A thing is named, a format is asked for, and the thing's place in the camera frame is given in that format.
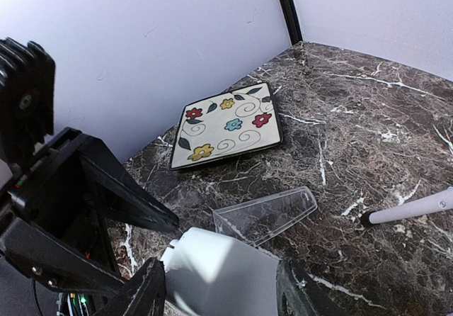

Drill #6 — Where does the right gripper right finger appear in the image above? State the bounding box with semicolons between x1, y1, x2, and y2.
276;259;347;316

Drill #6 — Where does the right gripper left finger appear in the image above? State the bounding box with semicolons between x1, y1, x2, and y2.
95;258;166;316

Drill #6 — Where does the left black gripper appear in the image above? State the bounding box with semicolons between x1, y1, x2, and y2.
1;128;179;296

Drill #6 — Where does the white metronome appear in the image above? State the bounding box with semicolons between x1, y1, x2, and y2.
161;227;279;316

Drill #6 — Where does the clear metronome cover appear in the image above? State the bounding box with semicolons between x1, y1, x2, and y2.
212;186;318;247

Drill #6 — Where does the white music stand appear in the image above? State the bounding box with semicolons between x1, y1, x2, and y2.
360;186;452;227

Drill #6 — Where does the floral square plate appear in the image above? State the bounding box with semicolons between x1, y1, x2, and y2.
169;81;283;171

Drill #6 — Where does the left black frame post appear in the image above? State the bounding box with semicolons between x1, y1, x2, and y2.
279;0;303;45

